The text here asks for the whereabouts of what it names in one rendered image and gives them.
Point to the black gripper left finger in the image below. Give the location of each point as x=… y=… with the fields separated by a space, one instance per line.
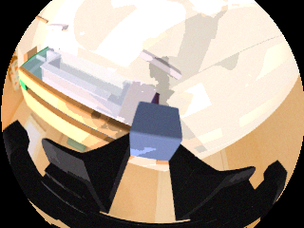
x=101 y=168

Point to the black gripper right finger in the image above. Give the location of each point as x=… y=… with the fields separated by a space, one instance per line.
x=194 y=182

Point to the brown cube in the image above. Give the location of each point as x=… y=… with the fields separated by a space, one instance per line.
x=30 y=53

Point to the small blue block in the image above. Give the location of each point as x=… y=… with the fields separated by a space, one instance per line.
x=156 y=132

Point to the orange long bar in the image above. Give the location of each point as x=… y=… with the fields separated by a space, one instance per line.
x=43 y=19

